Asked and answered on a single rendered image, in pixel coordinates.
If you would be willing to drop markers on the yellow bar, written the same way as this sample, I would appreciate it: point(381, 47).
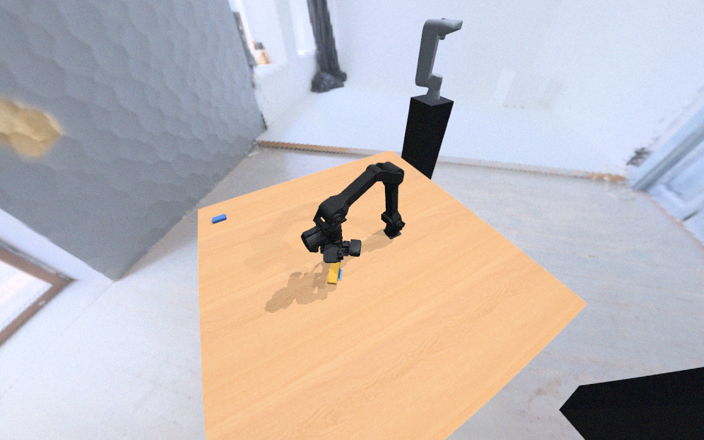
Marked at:
point(333, 273)

